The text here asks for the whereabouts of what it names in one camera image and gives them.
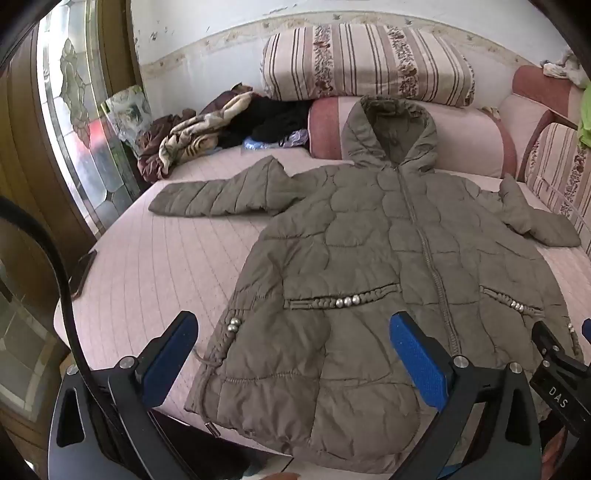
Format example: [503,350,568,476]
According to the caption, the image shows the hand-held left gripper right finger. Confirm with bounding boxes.
[389,311,542,480]

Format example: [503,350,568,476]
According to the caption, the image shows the striped floral pillow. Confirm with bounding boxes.
[261,23,476,108]

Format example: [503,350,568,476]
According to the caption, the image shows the pile of crumpled clothes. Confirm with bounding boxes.
[137,84,259,183]

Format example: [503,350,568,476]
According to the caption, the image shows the black clothes pile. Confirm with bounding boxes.
[222,97,315,148]

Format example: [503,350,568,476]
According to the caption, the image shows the lavender cloth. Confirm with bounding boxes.
[277,129,309,148]

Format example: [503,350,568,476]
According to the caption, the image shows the black cable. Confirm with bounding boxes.
[0,196,98,407]

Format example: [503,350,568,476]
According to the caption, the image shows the stained glass door panel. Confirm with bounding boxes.
[37,0,141,232]

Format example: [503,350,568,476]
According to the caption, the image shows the pink red cushion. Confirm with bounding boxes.
[512,65,587,125]

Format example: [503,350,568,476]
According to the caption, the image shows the olive hooded puffer jacket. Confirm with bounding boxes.
[148,96,583,474]

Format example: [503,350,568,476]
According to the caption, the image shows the white crumpled cloth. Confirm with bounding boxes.
[542,48,589,86]

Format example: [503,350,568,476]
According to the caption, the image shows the pink bed mat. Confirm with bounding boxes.
[53,152,591,462]

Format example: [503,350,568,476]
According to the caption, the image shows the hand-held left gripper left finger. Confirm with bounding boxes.
[47,311,241,480]

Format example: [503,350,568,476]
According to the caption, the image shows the striped floral cushion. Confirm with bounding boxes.
[517,121,591,259]

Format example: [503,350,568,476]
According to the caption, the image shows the green cloth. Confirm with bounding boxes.
[577,80,591,151]

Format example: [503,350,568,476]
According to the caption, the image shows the pink bolster cushion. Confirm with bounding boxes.
[307,96,518,180]

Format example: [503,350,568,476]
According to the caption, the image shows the wooden door frame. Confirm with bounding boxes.
[0,28,98,462]

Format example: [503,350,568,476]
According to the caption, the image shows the dark phone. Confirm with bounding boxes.
[69,249,98,298]

